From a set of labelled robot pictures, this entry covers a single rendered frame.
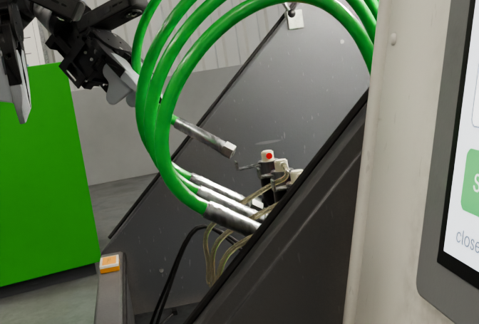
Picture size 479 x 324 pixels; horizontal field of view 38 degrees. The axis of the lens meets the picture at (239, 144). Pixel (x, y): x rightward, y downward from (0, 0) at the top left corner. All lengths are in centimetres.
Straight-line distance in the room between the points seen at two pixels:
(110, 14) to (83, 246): 332
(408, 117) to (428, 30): 6
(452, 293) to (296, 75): 86
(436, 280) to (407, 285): 5
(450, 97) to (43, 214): 387
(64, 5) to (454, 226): 59
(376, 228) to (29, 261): 381
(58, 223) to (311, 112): 313
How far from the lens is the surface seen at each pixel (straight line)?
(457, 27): 43
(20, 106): 87
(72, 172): 420
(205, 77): 749
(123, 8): 104
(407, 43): 50
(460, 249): 40
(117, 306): 98
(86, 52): 106
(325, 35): 125
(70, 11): 87
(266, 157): 90
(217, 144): 99
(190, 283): 127
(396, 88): 51
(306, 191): 57
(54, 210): 422
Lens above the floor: 128
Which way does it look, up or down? 9 degrees down
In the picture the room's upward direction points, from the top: 8 degrees counter-clockwise
